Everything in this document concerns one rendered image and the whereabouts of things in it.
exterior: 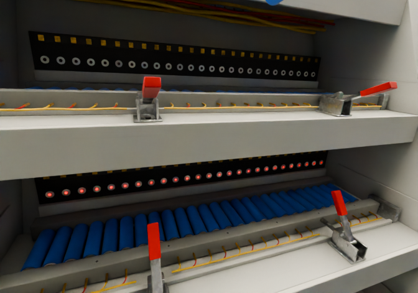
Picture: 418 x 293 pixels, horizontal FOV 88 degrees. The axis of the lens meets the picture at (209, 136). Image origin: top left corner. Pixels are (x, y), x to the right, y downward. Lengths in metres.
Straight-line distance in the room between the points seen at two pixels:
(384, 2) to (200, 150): 0.39
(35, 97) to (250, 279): 0.31
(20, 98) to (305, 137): 0.32
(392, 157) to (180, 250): 0.40
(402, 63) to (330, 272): 0.36
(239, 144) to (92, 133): 0.15
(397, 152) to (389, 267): 0.19
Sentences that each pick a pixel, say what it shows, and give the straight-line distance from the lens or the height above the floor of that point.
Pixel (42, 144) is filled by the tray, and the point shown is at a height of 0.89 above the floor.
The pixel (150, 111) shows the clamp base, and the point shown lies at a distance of 0.25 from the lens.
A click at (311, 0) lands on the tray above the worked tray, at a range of 0.39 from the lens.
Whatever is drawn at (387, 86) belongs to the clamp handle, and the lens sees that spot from 0.33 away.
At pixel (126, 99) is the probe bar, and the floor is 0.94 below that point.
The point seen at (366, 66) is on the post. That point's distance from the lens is 0.55.
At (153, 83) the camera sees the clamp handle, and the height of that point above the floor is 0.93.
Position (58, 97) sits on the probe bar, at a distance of 0.28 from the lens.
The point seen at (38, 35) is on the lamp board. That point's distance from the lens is 0.42.
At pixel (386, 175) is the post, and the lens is 0.53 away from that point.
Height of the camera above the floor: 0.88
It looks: 2 degrees up
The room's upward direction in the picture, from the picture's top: 4 degrees counter-clockwise
